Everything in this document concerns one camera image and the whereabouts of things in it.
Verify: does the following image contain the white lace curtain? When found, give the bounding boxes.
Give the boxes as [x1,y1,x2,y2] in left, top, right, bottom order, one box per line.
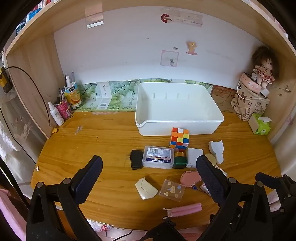
[0,93,47,160]

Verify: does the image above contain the grape-printed paper strip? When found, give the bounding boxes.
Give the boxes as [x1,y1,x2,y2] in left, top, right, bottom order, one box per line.
[74,79,214,112]

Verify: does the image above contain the white carton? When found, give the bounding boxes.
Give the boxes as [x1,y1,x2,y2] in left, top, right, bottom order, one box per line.
[95,83,111,110]

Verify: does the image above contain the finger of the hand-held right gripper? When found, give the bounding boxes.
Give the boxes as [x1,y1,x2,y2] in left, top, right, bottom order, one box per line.
[255,172,296,223]

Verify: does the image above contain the pink oval case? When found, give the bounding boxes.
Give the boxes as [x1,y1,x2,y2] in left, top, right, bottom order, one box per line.
[180,170,203,186]

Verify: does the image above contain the multicoloured puzzle cube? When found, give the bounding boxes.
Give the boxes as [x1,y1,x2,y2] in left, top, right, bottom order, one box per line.
[170,127,189,151]

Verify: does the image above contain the white spray bottle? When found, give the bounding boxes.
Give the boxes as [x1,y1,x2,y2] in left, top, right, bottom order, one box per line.
[48,101,65,126]

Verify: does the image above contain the white foam piece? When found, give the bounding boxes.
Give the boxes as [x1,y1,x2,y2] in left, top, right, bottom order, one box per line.
[208,140,224,164]

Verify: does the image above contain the white plastic bin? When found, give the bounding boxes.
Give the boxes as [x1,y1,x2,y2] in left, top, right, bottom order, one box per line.
[135,82,225,136]

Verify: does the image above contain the wooden desk hutch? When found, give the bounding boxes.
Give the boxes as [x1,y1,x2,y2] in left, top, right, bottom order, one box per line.
[5,0,296,142]

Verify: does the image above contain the clear tape piece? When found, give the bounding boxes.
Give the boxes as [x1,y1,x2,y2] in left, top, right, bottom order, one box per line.
[85,2,104,29]

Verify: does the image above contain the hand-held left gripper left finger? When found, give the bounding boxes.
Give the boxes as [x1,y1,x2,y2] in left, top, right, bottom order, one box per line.
[26,155,103,241]

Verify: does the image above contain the white square power adapter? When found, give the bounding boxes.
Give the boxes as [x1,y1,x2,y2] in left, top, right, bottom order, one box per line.
[186,148,204,168]

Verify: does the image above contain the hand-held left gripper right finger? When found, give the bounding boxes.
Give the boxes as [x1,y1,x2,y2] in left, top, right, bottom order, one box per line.
[196,155,280,241]

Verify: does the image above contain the green tissue pack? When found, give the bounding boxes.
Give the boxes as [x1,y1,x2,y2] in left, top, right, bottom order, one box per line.
[248,113,272,135]

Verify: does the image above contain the brown drawing paper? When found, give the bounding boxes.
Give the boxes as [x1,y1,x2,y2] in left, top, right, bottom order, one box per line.
[210,85,237,113]

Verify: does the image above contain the clear labelled plastic box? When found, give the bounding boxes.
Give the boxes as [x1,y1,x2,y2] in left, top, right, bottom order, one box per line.
[142,146,174,169]

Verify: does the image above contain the white compact camera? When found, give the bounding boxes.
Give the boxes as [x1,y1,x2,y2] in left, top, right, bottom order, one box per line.
[199,164,228,197]

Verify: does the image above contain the pink hair roller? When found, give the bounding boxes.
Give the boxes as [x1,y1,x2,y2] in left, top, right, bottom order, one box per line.
[162,203,203,217]

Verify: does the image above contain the clear case with stickers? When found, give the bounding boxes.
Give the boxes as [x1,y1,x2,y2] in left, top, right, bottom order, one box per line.
[159,179,186,202]

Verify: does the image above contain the pink cloth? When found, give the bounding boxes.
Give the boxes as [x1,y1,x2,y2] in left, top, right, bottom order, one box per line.
[0,188,27,241]

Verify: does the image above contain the brown-haired doll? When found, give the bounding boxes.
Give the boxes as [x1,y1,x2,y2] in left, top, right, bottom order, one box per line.
[252,46,279,90]

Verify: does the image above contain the pink square sticker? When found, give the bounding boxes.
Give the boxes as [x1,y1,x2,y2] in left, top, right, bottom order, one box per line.
[161,50,179,67]

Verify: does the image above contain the letter-printed fabric bag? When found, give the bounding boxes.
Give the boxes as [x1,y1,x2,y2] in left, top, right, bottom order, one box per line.
[231,80,270,121]

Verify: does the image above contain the round beige compact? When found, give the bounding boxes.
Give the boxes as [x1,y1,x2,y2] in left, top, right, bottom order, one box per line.
[205,153,218,168]

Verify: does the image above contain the orange bear sticker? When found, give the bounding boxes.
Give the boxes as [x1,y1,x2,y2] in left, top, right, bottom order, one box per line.
[186,41,199,55]

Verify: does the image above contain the black power adapter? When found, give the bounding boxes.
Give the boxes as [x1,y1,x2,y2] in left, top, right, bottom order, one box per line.
[126,150,144,170]

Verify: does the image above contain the red and white packet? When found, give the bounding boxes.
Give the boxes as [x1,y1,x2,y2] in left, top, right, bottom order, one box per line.
[90,220,114,233]

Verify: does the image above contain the pink can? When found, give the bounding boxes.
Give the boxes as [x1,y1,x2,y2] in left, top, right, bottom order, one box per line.
[55,100,73,120]

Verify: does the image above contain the pink dotted box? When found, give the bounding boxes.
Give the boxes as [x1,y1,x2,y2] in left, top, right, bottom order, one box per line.
[239,72,262,93]

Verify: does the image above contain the thin black cable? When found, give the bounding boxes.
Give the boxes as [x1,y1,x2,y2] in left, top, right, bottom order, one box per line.
[5,66,52,127]

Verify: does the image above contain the orange yellow packet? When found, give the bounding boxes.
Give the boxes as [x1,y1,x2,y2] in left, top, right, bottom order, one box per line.
[65,85,82,109]

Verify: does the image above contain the green bottle with gold cap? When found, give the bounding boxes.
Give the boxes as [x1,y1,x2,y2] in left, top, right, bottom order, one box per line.
[174,151,187,169]

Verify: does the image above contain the cream pentagon box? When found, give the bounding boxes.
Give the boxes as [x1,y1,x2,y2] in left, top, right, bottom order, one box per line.
[135,177,159,200]

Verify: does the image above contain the yellow device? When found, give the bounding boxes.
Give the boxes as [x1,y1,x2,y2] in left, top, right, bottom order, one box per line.
[0,67,13,93]

